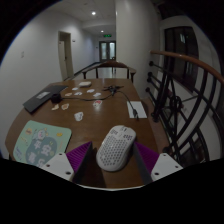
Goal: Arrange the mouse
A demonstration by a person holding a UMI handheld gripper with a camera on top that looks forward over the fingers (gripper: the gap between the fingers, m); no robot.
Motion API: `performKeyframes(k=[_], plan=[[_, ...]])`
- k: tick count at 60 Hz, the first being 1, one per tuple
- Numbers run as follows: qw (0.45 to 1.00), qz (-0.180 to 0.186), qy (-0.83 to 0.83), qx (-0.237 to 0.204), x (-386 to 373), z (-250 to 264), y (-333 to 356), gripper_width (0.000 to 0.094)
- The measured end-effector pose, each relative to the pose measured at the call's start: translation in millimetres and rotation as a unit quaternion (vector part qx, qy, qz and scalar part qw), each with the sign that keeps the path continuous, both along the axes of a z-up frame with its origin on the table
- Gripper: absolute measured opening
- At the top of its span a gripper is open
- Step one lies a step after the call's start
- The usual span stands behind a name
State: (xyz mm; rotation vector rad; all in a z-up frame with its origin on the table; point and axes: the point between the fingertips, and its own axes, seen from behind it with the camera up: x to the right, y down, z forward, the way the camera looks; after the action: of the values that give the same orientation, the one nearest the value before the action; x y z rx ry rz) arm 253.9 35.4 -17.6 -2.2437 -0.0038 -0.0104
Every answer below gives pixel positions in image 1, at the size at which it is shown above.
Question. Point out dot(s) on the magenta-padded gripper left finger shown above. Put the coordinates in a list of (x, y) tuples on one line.
[(57, 165)]

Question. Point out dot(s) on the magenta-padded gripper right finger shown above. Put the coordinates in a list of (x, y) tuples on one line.
[(165, 166)]

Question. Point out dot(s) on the white perforated computer mouse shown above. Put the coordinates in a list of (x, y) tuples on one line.
[(115, 150)]

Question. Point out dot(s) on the green printed mouse pad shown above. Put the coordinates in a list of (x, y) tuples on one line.
[(40, 141)]

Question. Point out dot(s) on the orange and white sticker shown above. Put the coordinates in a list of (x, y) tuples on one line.
[(65, 106), (55, 107)]

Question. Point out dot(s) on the black round puck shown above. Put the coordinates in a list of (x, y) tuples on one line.
[(56, 98)]

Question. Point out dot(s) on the black closed laptop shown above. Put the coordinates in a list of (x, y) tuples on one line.
[(43, 96)]

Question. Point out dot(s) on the small white sticker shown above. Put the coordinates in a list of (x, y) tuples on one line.
[(78, 93), (75, 89), (97, 95), (90, 90), (68, 94)]

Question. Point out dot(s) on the red and white sticker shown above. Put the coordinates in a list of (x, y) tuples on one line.
[(97, 103)]

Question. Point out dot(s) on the small white card stack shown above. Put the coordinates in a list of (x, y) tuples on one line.
[(85, 84)]

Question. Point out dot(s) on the white side door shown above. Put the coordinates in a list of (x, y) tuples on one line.
[(65, 56)]

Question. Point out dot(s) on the black railing with wooden handrail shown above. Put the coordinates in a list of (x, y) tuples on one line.
[(186, 58)]

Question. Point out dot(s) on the dark framed window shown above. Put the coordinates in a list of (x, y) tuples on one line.
[(181, 53)]

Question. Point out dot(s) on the brown wooden armchair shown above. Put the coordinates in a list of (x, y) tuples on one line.
[(110, 64)]

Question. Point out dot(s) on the glass double door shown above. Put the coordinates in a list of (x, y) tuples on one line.
[(107, 51)]

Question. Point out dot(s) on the green exit sign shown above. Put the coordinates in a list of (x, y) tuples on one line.
[(107, 35)]

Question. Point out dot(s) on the round ceiling light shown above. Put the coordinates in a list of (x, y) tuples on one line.
[(93, 13)]

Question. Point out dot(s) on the white wall switch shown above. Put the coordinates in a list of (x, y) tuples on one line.
[(22, 54)]

